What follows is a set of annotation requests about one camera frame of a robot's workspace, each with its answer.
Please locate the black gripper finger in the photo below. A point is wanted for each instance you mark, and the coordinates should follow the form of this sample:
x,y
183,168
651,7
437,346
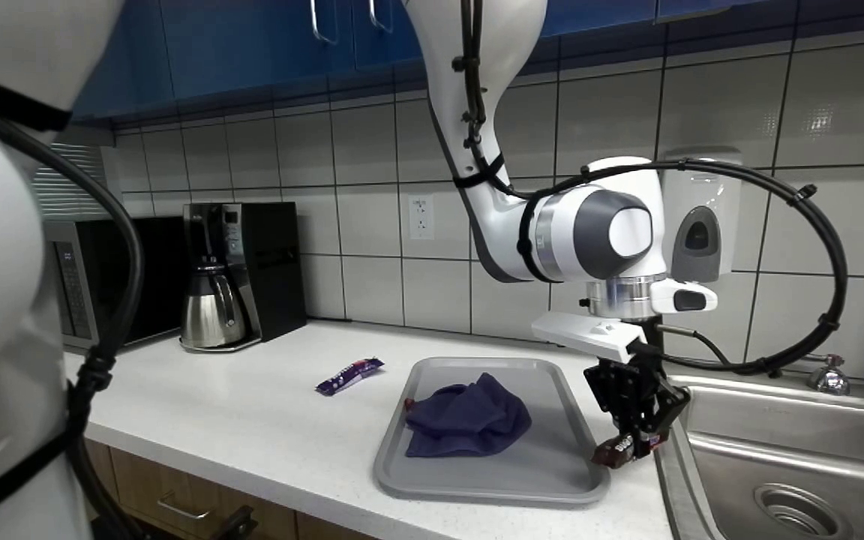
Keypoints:
x,y
624,421
665,410

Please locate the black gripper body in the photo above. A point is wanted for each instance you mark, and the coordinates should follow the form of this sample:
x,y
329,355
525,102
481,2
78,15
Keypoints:
x,y
629,377

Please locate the dark brown bar sachet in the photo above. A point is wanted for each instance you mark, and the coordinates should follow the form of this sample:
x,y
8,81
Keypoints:
x,y
611,453

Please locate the purple protein bar sachet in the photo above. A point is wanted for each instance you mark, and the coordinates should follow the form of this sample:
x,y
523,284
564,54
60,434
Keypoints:
x,y
348,377

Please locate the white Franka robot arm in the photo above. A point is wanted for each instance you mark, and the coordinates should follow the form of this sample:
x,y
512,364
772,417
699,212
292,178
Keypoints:
x,y
512,31

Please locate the grey plastic tray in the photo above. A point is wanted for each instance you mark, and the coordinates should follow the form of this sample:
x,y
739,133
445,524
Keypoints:
x,y
471,481

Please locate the stainless steel sink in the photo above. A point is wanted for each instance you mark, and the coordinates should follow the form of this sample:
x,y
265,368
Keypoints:
x,y
781,452

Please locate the blue waffle cloth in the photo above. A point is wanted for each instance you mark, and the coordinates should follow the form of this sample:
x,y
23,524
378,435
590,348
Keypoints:
x,y
465,416

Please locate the chrome sink faucet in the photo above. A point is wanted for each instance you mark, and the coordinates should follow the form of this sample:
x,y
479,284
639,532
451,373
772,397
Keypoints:
x,y
829,379

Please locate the black drip coffee maker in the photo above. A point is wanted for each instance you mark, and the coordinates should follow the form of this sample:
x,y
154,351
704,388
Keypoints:
x,y
268,270

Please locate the black clamp stand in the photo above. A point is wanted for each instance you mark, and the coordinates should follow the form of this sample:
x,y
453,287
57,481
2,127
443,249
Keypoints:
x,y
237,526

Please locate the stainless steel coffee carafe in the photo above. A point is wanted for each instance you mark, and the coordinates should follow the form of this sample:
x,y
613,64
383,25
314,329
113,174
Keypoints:
x,y
210,316

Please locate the wooden base cabinet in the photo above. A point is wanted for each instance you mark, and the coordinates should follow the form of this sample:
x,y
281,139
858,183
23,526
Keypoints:
x,y
152,481

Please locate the black microwave oven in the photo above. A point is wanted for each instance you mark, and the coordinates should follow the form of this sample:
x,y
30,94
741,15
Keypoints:
x,y
152,280

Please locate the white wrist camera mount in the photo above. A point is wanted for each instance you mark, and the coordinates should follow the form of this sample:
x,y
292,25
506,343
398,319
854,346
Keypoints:
x,y
583,335

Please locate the white wall soap dispenser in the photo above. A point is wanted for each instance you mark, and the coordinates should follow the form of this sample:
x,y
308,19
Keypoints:
x,y
719,249

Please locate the white wall power outlet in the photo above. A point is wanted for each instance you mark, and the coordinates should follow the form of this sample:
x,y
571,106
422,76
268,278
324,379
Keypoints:
x,y
422,217

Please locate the blue wall cabinets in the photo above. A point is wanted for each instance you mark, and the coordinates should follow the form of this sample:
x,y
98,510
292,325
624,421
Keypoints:
x,y
223,49

